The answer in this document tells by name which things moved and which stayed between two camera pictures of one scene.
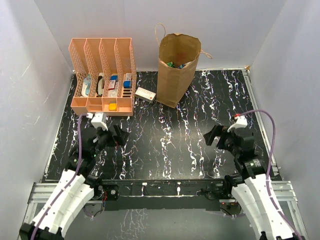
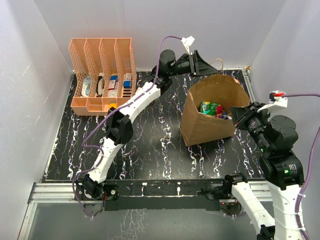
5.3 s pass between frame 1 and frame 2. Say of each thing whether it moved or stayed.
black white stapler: stayed
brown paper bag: moved
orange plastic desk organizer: stayed
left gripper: moved
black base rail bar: stayed
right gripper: moved
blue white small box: stayed
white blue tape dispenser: stayed
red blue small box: stayed
